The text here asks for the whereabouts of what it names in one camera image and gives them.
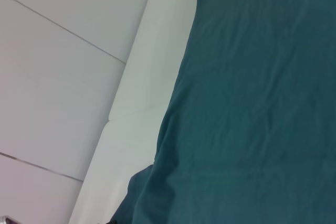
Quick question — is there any teal blue shirt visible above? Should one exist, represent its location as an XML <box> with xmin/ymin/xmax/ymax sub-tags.
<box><xmin>109</xmin><ymin>0</ymin><xmax>336</xmax><ymax>224</ymax></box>

